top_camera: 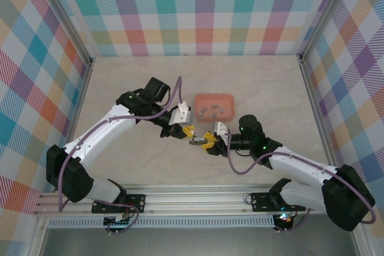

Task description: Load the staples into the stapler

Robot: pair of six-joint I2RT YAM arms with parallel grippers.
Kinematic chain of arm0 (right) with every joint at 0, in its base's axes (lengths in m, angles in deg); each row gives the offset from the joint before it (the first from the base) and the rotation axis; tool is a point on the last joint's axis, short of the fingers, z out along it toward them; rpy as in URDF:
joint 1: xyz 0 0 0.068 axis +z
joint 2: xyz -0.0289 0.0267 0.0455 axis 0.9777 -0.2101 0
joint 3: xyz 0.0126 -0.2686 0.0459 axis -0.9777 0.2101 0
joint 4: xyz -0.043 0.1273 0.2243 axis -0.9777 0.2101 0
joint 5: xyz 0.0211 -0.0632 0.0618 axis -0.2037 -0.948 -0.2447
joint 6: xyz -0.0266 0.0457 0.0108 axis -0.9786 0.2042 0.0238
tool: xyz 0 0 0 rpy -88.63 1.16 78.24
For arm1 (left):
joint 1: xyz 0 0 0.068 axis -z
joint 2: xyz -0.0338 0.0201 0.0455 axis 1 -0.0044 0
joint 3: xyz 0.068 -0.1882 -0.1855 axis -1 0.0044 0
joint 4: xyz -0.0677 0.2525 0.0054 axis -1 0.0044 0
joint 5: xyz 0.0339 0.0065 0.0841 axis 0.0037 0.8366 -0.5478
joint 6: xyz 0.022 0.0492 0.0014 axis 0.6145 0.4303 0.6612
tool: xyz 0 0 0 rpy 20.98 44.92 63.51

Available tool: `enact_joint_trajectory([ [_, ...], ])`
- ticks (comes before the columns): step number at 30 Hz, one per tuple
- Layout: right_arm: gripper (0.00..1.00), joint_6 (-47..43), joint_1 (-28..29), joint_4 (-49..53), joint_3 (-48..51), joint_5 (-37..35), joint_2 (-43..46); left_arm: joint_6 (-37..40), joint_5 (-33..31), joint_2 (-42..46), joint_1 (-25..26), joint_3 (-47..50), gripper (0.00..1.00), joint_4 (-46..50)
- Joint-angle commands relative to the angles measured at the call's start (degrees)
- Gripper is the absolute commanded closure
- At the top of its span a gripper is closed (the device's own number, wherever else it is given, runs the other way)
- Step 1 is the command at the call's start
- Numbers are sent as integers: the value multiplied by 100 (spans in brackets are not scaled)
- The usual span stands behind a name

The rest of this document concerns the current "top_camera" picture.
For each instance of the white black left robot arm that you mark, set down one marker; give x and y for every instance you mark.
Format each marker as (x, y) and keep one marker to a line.
(99, 130)

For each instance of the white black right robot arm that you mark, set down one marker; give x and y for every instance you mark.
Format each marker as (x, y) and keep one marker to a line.
(300, 166)

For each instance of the pink plastic tray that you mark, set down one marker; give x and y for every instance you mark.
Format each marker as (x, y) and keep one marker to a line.
(228, 100)

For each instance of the small controller board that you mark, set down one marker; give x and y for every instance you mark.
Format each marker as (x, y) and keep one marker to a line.
(283, 221)
(117, 223)

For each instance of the grey metal sheet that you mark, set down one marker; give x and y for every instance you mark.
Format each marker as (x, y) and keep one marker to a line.
(195, 242)

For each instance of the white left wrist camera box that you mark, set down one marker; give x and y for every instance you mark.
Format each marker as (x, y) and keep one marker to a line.
(180, 115)

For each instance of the wide aluminium base rail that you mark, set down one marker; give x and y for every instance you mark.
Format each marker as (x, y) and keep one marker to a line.
(195, 199)

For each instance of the aluminium side rail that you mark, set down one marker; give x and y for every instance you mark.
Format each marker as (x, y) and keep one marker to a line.
(82, 88)
(315, 103)

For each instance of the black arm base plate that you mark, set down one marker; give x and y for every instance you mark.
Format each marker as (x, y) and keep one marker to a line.
(261, 202)
(136, 200)

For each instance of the aluminium corner post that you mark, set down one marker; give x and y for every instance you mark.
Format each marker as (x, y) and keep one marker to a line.
(64, 19)
(327, 13)

